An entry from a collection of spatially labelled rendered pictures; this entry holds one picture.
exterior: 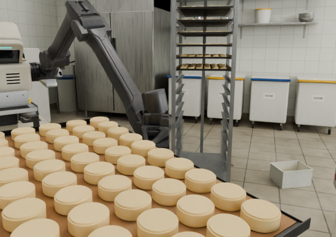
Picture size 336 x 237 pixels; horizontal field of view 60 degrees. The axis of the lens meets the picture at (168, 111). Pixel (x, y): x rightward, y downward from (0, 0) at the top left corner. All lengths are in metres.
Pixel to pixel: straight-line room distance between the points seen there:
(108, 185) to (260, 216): 0.21
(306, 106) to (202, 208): 4.19
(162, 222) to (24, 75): 1.14
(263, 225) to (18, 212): 0.30
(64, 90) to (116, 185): 5.38
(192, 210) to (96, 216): 0.12
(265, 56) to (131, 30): 2.19
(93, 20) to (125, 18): 3.66
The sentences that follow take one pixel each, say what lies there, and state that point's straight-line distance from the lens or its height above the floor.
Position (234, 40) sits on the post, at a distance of 2.24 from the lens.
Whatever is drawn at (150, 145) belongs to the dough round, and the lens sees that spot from 0.60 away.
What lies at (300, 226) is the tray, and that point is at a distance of 0.42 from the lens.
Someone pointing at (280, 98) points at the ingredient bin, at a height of 0.49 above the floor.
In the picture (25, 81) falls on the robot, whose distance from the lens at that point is 1.42.
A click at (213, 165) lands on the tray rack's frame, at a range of 2.75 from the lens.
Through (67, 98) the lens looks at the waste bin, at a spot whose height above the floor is 0.26.
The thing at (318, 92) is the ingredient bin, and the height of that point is 0.60.
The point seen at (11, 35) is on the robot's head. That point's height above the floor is 1.26.
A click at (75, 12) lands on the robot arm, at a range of 1.02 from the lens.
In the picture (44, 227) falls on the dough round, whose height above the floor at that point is 1.02.
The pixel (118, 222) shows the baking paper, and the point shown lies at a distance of 0.40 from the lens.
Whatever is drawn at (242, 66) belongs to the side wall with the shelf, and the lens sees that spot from 5.10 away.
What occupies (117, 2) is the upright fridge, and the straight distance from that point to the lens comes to 4.79.
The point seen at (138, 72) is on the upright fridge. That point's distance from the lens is 4.57.
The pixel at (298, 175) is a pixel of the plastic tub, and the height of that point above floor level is 0.11.
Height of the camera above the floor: 1.22
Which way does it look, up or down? 13 degrees down
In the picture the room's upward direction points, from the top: straight up
